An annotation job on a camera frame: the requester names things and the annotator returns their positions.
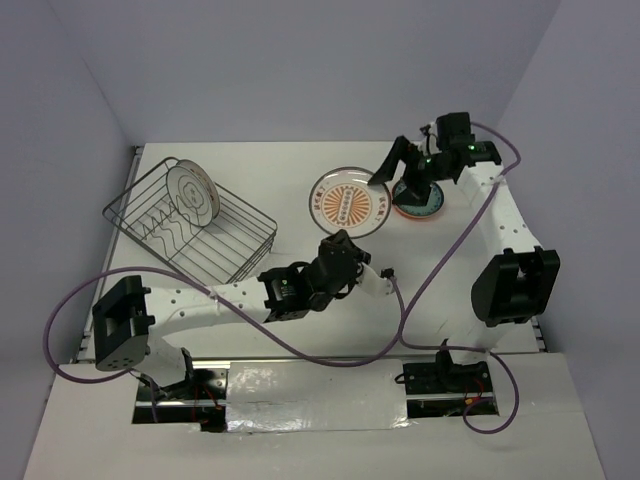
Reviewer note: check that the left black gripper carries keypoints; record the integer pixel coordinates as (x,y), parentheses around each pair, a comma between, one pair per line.
(340,238)

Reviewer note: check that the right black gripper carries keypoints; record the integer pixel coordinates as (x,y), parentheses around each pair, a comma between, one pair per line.
(417,192)

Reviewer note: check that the green blue floral plate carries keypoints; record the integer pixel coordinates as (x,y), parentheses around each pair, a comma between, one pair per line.
(400,196)

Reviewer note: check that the white plate orange sunburst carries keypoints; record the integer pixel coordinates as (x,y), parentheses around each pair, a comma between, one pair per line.
(343,199)

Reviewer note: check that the white enamel plate green rim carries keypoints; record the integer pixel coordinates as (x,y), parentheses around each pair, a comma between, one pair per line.
(193,193)

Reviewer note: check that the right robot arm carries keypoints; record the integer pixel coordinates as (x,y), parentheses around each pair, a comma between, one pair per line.
(516,284)

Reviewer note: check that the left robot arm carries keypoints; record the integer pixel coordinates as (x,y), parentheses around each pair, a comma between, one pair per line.
(132,321)

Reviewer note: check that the silver foil tape sheet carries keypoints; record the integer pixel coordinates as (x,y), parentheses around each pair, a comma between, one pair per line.
(298,396)

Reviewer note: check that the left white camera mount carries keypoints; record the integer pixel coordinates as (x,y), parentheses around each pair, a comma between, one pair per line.
(376,284)

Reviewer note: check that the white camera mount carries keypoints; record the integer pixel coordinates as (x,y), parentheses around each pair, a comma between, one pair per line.
(376,284)
(429,144)

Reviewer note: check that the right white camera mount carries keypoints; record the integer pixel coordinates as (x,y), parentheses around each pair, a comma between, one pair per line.
(429,144)

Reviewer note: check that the metal wire dish rack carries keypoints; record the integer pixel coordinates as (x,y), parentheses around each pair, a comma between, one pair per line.
(226,251)

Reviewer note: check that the metal base rail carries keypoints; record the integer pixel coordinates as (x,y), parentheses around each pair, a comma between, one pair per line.
(427,396)

